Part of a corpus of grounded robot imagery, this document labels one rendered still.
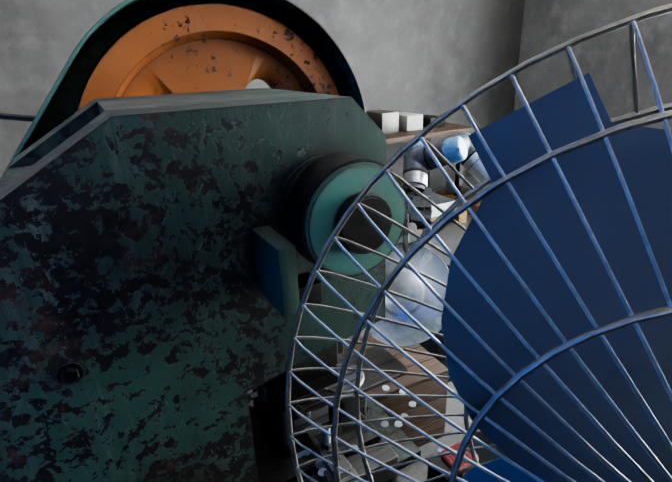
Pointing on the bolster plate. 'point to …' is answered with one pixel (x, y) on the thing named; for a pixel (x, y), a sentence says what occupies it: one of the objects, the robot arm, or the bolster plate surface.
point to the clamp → (328, 454)
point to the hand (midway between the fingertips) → (404, 250)
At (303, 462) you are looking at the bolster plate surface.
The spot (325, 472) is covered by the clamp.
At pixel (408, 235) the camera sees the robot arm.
